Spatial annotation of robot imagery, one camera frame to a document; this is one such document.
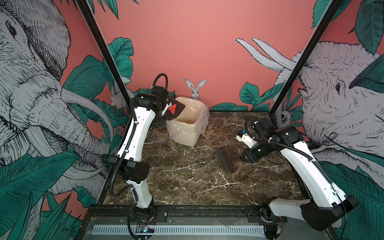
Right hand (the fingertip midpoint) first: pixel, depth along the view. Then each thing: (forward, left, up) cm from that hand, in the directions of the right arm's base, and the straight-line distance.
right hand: (242, 156), depth 68 cm
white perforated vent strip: (-27, +28, -24) cm, 46 cm away
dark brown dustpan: (+28, +32, +3) cm, 43 cm away
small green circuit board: (-26, +46, -24) cm, 58 cm away
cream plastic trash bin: (+21, +28, -18) cm, 40 cm away
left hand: (+17, +43, +6) cm, 47 cm away
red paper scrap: (+27, +35, +4) cm, 44 cm away
